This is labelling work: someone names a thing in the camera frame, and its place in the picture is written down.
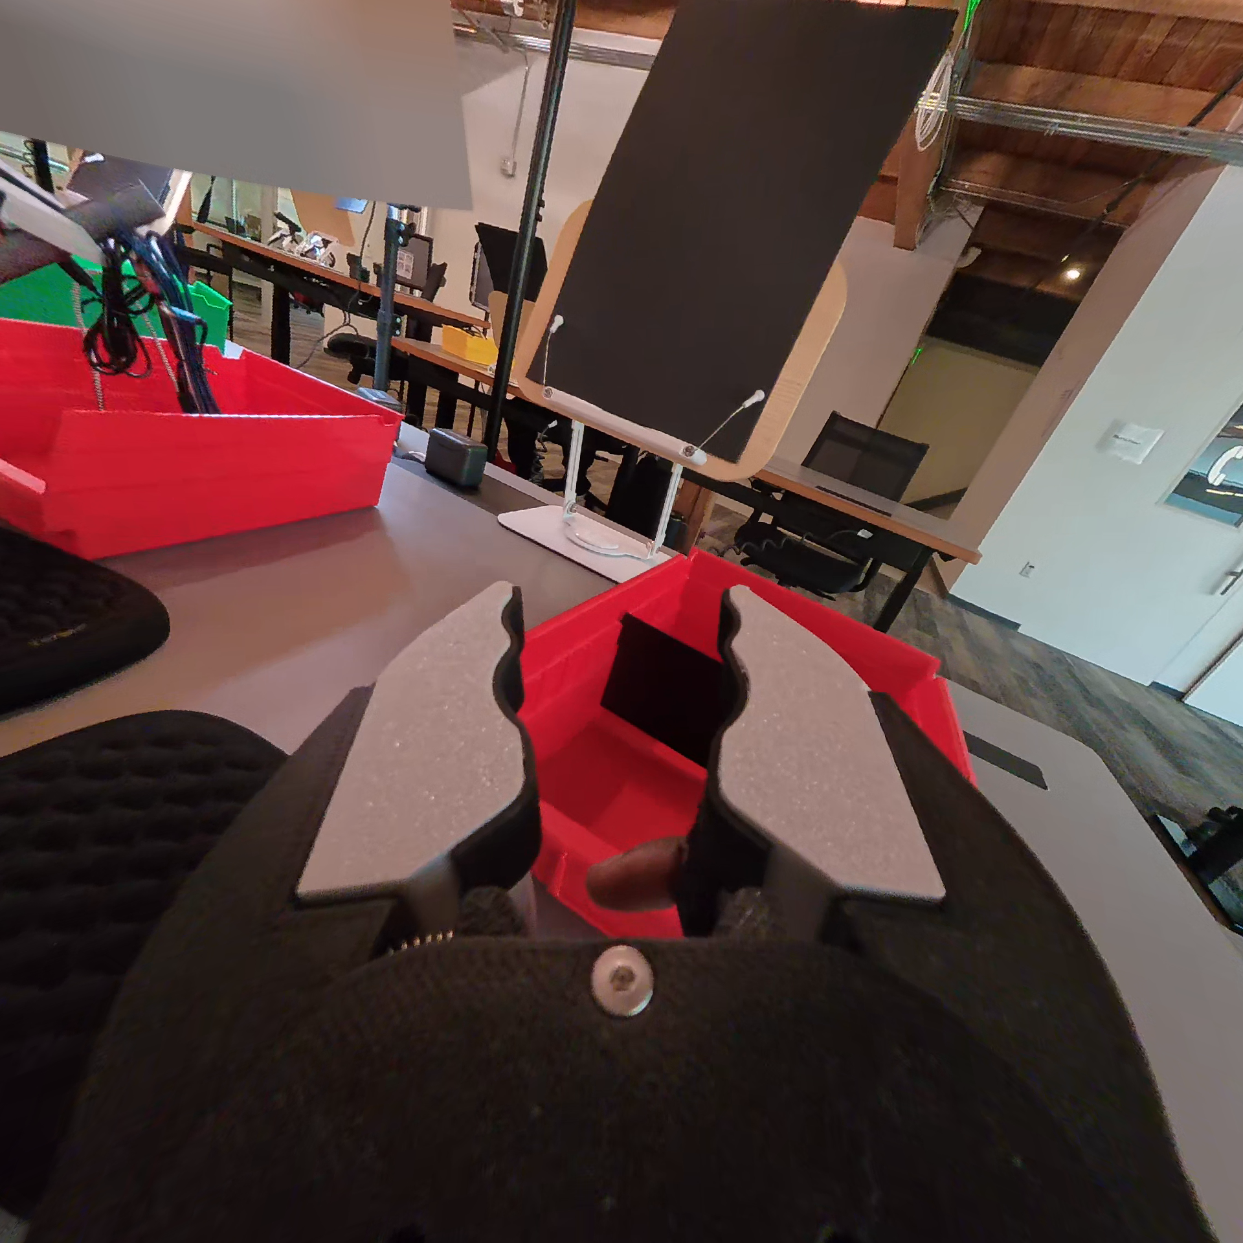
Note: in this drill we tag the black board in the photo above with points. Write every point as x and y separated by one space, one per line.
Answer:
739 213

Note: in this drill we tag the small dark grey case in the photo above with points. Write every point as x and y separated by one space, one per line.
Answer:
455 458

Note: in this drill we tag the phone icon glass panel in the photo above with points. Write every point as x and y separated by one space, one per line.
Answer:
1214 475

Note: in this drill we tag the black mesh cushion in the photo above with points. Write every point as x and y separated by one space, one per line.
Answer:
68 611
117 874

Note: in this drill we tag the black rectangular device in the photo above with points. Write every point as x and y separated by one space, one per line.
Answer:
661 688

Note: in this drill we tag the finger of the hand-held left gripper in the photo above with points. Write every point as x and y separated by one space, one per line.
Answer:
122 194
39 208

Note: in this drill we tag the small red bin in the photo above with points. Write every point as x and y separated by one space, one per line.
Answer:
622 785

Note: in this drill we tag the yellow bin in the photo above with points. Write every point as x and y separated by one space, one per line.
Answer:
467 344

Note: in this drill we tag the wood-edged desk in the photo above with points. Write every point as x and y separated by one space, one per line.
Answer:
874 510

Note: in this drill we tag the large red bin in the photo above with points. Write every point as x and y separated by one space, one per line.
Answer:
214 475

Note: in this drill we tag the black vertical pole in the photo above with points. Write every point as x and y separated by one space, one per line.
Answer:
534 194

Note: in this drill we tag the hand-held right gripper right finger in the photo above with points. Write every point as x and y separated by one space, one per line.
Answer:
825 766

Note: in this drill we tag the green bin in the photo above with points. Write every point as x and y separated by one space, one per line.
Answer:
39 291

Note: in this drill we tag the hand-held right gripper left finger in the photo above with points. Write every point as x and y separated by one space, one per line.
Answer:
428 757

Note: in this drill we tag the wooden background desk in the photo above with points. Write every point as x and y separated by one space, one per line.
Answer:
320 277

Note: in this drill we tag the black light stand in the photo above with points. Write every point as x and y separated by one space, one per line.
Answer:
394 291

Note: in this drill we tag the person's right hand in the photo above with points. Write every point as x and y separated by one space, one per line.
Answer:
636 874

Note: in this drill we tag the black monitor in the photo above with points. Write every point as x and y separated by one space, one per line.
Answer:
500 261

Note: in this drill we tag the white wall sign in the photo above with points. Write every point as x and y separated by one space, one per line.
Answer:
1132 441

